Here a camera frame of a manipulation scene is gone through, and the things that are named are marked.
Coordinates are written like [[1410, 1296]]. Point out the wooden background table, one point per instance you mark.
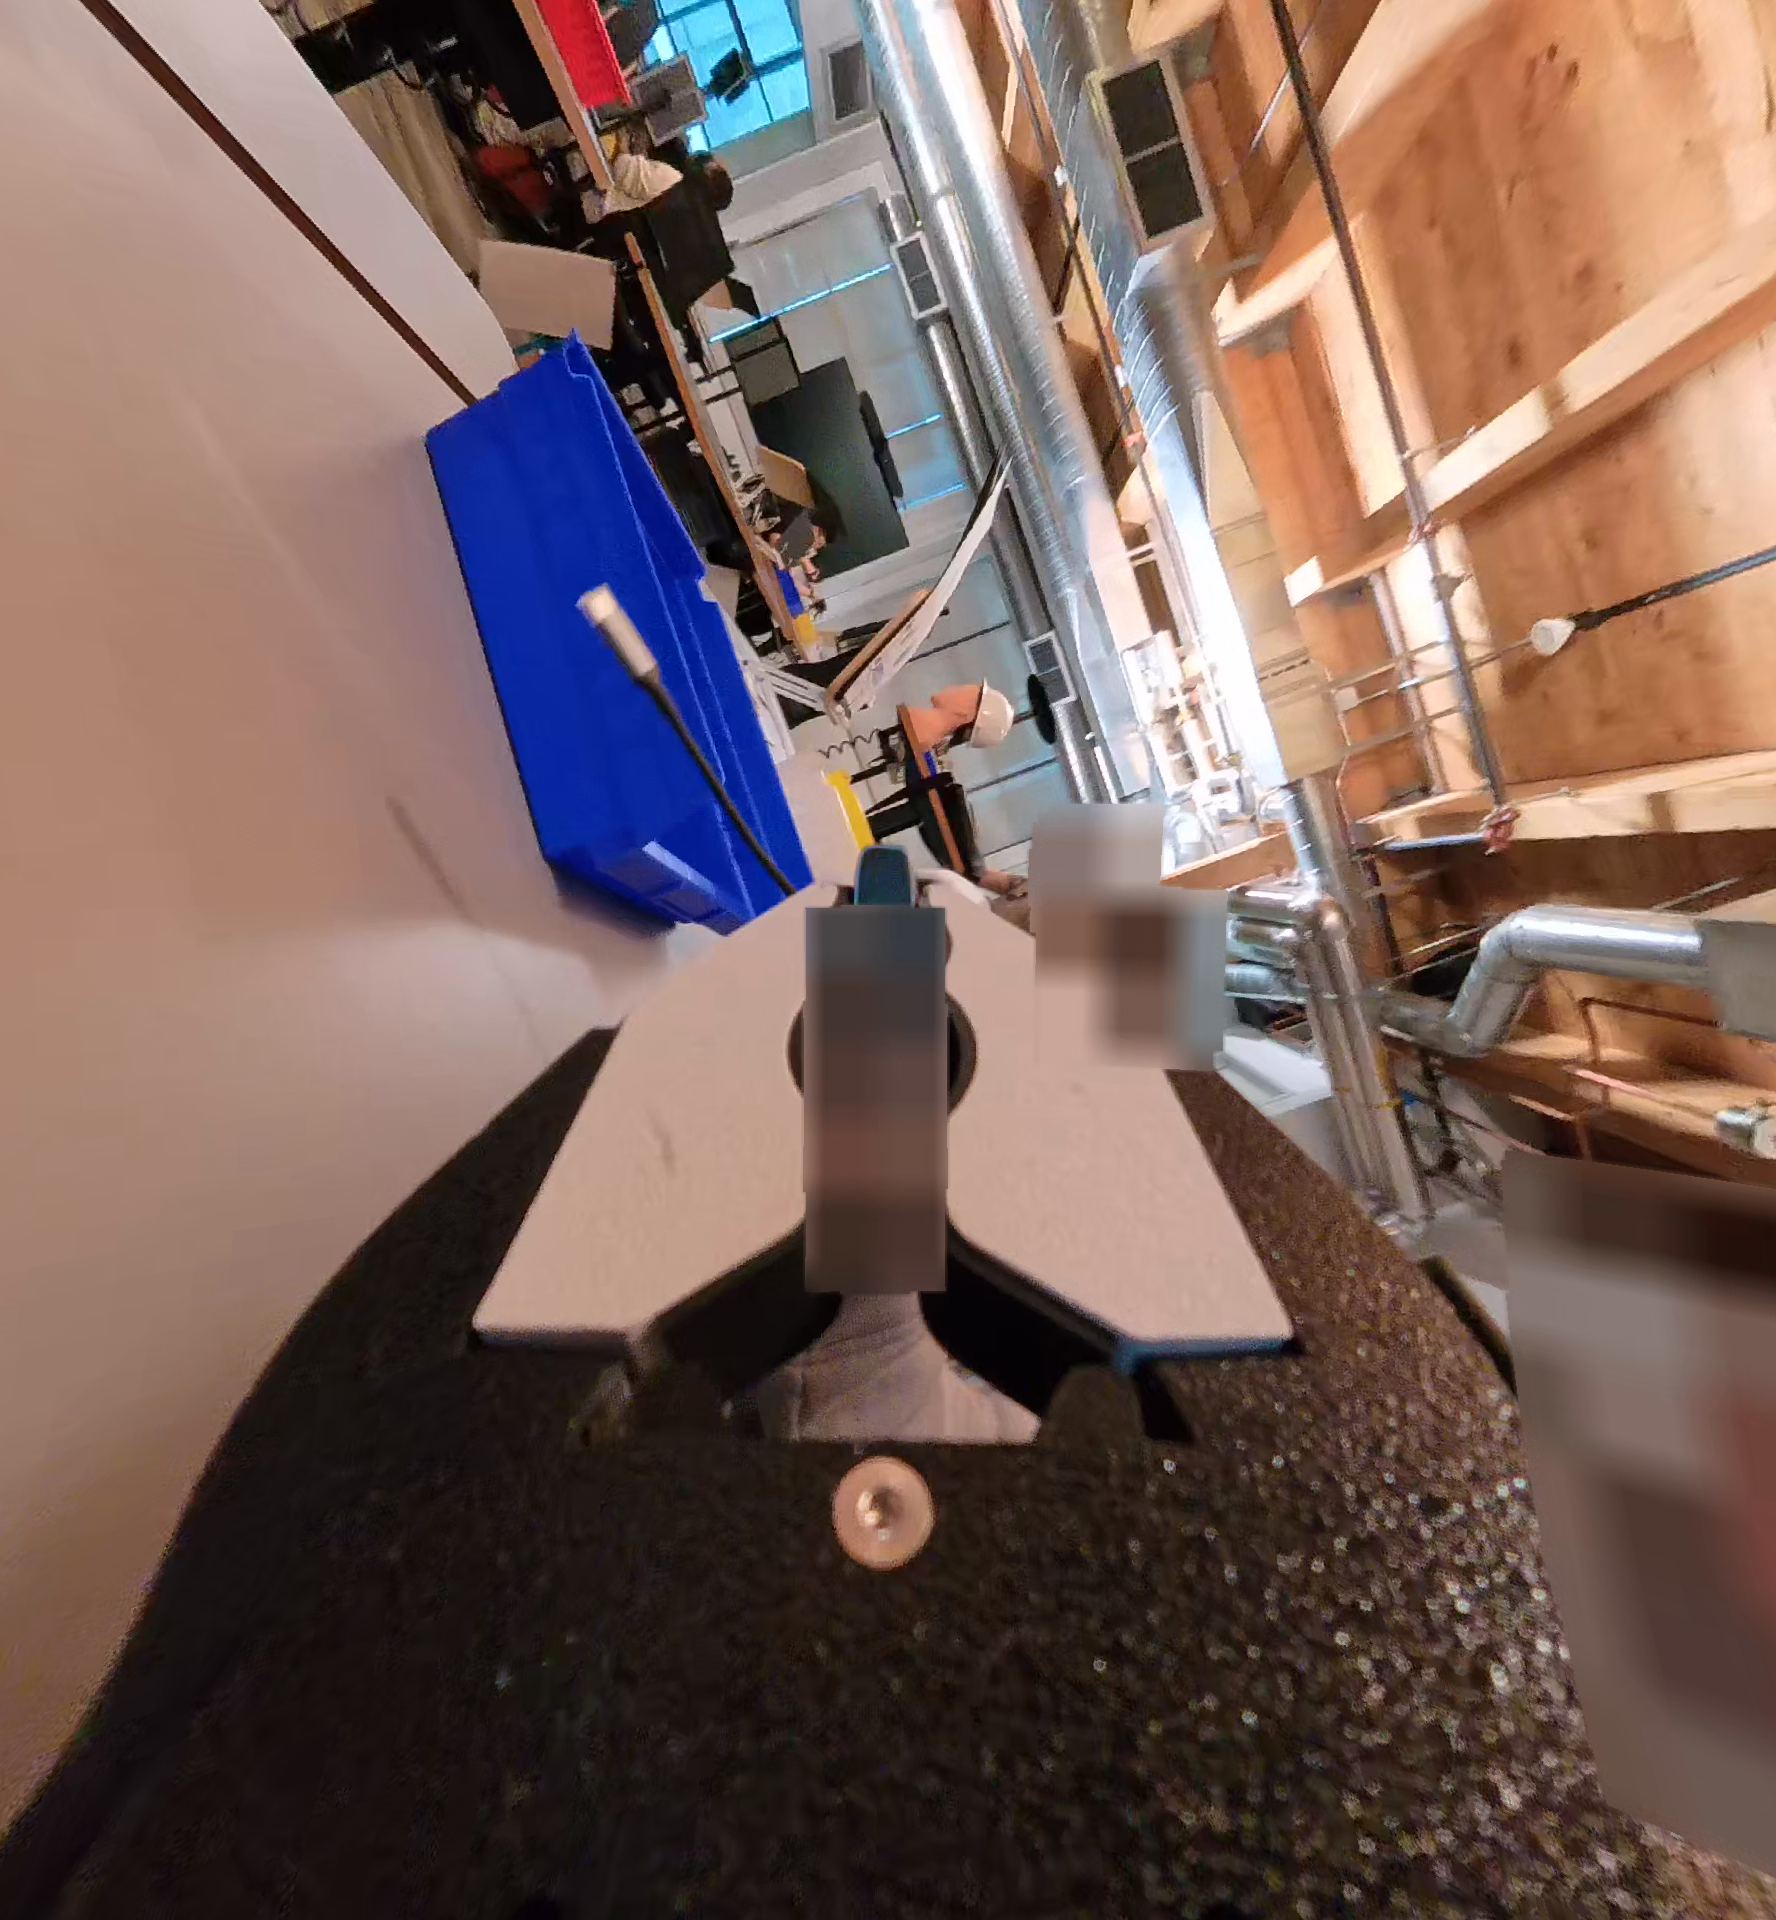
[[677, 375]]

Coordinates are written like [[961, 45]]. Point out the black ceiling vent grille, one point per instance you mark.
[[1155, 150]]

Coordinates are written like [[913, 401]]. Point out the black monitor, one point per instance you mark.
[[851, 451]]

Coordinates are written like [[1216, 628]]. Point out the white card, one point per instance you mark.
[[547, 294]]

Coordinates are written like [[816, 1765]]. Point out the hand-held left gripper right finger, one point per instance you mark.
[[1114, 1186]]

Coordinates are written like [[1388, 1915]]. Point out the yellow plastic bin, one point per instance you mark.
[[844, 802]]

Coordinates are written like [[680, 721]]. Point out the red storage crate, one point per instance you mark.
[[587, 38]]

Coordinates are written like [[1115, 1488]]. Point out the silver elbow pipe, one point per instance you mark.
[[1563, 946]]

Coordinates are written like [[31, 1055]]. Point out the large silver duct pipe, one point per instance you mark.
[[948, 226]]

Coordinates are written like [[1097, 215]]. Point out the blue plastic bin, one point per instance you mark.
[[574, 600]]

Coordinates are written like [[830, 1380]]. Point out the wide spiral silver duct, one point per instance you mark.
[[1172, 375]]

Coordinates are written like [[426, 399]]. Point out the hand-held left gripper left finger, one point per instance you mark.
[[650, 1169]]

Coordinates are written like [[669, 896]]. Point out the person's clothed body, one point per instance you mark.
[[874, 1380]]

